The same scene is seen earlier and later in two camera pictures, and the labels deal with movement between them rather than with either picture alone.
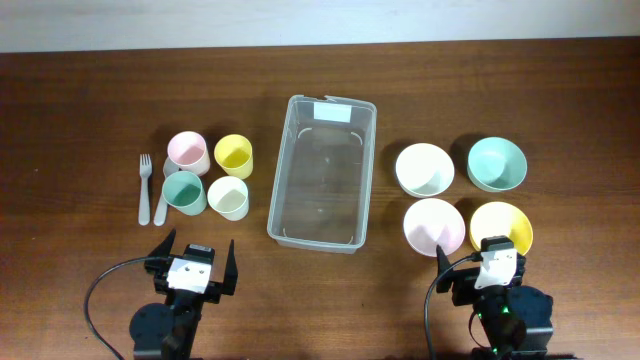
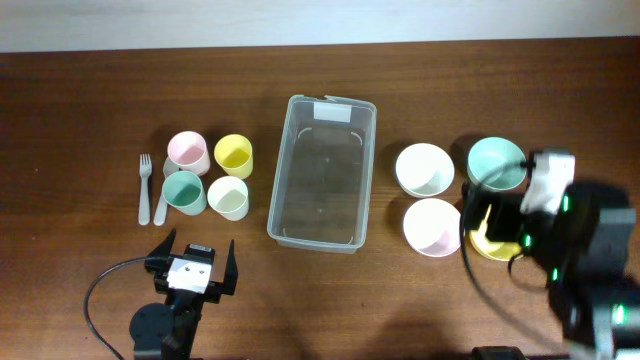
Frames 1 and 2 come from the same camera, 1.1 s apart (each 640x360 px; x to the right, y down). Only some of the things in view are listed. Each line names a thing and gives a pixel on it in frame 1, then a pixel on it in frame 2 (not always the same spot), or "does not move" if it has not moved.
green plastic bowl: x=496 y=164 does not move
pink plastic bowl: x=434 y=222 does not move
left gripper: x=214 y=289 does not move
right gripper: x=464 y=281 -> x=505 y=207
